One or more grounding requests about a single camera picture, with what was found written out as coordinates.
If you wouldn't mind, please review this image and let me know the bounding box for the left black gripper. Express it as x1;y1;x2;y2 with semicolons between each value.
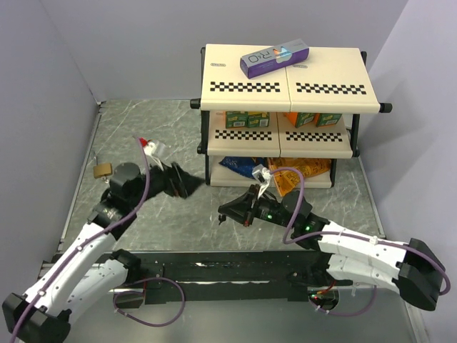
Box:
129;155;204;207

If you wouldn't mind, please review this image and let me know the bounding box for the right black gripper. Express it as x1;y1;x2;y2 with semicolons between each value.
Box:
219;184;296;229

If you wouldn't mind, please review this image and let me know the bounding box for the brass padlock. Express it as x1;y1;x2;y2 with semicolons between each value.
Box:
92;151;113;179

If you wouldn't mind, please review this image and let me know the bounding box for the black-headed key bunch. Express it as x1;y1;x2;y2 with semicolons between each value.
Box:
218;214;226;225

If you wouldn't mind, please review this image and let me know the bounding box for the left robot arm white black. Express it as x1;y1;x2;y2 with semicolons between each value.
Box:
2;162;205;342

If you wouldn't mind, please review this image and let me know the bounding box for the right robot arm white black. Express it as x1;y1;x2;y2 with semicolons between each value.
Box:
218;185;451;311

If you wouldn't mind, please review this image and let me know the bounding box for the blue snack bag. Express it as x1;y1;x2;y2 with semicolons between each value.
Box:
219;156;268;179

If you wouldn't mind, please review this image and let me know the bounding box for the orange snack bag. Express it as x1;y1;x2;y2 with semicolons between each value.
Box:
267;157;332;198

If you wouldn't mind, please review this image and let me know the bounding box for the green yellow box left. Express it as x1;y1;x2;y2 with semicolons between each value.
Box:
224;111;248;129

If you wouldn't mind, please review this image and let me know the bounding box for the green yellow box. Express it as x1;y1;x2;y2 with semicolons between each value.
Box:
246;111;270;128
224;111;248;129

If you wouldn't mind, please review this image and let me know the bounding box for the orange green box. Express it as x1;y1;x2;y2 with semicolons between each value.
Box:
283;112;316;128

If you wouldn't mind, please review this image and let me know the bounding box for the beige three-tier shelf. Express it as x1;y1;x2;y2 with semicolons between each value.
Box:
190;44;392;187

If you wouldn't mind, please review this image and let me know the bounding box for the green box right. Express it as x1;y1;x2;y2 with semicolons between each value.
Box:
314;113;342;127

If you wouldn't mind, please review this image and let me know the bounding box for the purple toothpaste box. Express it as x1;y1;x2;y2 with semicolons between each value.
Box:
240;39;310;79

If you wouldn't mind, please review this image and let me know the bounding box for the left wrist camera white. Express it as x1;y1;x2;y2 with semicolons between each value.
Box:
139;137;167;170

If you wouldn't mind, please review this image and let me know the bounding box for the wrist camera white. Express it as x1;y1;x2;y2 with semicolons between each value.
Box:
139;137;167;170
252;164;272;199

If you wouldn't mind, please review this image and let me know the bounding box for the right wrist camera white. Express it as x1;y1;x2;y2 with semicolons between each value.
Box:
252;164;272;199

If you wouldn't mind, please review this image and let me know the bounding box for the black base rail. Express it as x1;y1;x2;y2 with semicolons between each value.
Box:
133;250;352;304

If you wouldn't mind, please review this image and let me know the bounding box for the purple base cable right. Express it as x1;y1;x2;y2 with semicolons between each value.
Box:
308;284;376;317

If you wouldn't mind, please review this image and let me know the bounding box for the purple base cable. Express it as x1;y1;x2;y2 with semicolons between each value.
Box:
113;277;186;327
308;284;376;317

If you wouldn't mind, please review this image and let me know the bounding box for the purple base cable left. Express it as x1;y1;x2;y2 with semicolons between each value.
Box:
113;277;186;327

